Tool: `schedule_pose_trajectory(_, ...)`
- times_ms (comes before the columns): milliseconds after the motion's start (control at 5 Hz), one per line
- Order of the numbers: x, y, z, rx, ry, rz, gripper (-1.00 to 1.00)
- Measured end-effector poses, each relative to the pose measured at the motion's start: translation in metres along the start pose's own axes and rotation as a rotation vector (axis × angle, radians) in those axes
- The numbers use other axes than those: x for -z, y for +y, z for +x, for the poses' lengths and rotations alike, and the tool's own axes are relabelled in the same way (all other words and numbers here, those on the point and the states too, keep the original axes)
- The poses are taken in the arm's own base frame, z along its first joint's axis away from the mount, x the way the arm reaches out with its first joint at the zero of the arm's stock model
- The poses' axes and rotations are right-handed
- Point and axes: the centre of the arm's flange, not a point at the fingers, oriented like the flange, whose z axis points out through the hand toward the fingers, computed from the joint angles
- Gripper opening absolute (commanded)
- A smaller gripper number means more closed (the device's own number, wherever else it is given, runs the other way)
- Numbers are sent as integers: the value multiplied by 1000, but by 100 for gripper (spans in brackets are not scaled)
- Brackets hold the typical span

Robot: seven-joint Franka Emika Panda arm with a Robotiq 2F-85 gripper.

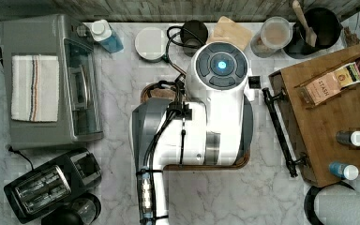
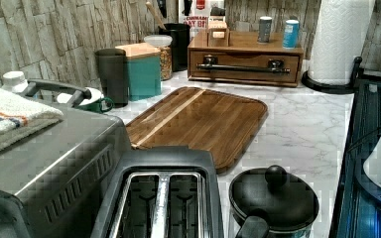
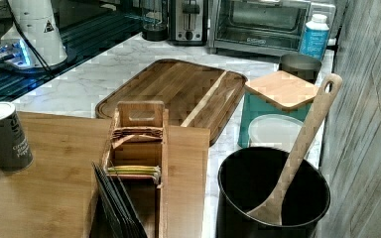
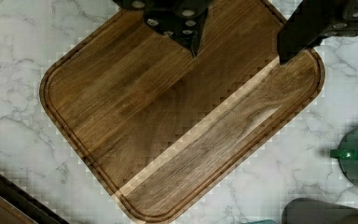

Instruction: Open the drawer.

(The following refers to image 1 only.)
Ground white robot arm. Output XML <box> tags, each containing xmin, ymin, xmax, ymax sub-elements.
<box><xmin>129</xmin><ymin>41</ymin><xmax>253</xmax><ymax>225</ymax></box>

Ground wooden drawer box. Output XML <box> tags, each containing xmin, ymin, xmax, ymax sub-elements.
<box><xmin>269</xmin><ymin>44</ymin><xmax>360</xmax><ymax>187</ymax></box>

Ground green mug white lid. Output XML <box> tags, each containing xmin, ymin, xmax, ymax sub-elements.
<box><xmin>135</xmin><ymin>27</ymin><xmax>166</xmax><ymax>62</ymax></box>

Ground dark grey tumbler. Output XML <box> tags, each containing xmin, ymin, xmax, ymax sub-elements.
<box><xmin>180</xmin><ymin>20</ymin><xmax>208</xmax><ymax>57</ymax></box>

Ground teal box wooden lid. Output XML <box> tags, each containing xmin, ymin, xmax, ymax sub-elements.
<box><xmin>207</xmin><ymin>16</ymin><xmax>253</xmax><ymax>51</ymax></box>

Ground silver toaster oven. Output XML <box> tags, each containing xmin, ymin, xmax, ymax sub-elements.
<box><xmin>0</xmin><ymin>14</ymin><xmax>103</xmax><ymax>149</ymax></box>

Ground glass cereal jar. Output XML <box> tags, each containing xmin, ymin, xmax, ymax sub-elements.
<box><xmin>250</xmin><ymin>17</ymin><xmax>293</xmax><ymax>58</ymax></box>

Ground black lidded pot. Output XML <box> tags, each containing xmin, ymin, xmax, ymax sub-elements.
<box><xmin>41</xmin><ymin>193</ymin><xmax>101</xmax><ymax>225</ymax></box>

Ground striped folded towel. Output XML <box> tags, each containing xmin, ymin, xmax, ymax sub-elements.
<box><xmin>11</xmin><ymin>54</ymin><xmax>60</xmax><ymax>123</ymax></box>

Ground wooden spatula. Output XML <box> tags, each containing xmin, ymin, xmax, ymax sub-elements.
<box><xmin>292</xmin><ymin>0</ymin><xmax>317</xmax><ymax>47</ymax></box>

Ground black paper towel holder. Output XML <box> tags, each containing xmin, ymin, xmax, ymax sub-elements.
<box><xmin>304</xmin><ymin>182</ymin><xmax>357</xmax><ymax>225</ymax></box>

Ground black utensil holder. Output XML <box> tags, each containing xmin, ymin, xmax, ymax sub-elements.
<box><xmin>284</xmin><ymin>7</ymin><xmax>342</xmax><ymax>59</ymax></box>

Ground black two-slot toaster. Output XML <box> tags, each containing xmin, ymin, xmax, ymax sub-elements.
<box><xmin>4</xmin><ymin>148</ymin><xmax>102</xmax><ymax>224</ymax></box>

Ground dark spice bottle white cap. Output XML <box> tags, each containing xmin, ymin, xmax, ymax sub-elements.
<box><xmin>336</xmin><ymin>130</ymin><xmax>360</xmax><ymax>147</ymax></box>

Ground blue spice bottle white cap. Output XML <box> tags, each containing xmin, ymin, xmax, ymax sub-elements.
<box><xmin>329</xmin><ymin>161</ymin><xmax>359</xmax><ymax>181</ymax></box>

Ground white paper towel roll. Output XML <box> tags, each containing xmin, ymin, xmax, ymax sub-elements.
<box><xmin>314</xmin><ymin>185</ymin><xmax>360</xmax><ymax>225</ymax></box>

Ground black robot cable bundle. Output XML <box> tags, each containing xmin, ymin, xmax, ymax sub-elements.
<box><xmin>140</xmin><ymin>25</ymin><xmax>195</xmax><ymax>225</ymax></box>

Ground black toaster power cord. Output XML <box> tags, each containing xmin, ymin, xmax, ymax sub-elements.
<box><xmin>7</xmin><ymin>145</ymin><xmax>36</xmax><ymax>172</ymax></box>

